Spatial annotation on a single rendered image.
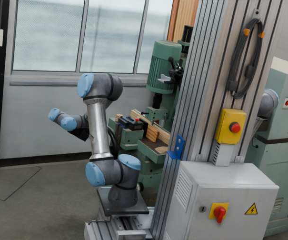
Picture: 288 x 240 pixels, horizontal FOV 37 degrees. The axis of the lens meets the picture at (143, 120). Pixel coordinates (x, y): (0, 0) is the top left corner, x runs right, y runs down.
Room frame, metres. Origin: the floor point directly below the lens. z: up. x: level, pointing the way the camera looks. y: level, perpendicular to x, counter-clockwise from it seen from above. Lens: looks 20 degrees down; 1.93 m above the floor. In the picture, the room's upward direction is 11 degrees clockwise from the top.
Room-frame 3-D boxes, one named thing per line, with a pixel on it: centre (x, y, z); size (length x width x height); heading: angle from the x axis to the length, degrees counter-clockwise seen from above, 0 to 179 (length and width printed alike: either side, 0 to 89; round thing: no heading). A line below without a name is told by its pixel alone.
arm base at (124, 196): (1.91, 0.03, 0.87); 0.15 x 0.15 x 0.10
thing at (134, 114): (2.69, -0.09, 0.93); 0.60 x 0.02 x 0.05; 37
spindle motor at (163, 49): (2.69, -0.06, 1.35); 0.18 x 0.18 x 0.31
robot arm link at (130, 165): (1.90, 0.04, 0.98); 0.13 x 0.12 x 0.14; 126
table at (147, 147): (2.61, 0.01, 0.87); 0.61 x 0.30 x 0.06; 37
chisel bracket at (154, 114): (2.70, -0.08, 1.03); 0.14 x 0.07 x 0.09; 127
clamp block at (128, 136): (2.56, 0.08, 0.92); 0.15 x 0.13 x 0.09; 37
